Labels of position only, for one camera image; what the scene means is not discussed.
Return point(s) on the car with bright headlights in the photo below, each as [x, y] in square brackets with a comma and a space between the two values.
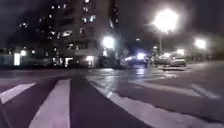
[138, 60]

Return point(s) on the tall building with lit windows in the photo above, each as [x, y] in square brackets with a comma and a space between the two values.
[83, 33]

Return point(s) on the street lamp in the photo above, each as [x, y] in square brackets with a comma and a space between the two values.
[200, 44]
[160, 45]

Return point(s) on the pale car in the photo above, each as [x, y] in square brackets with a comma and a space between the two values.
[178, 61]

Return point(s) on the dark building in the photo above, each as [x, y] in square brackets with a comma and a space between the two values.
[30, 40]

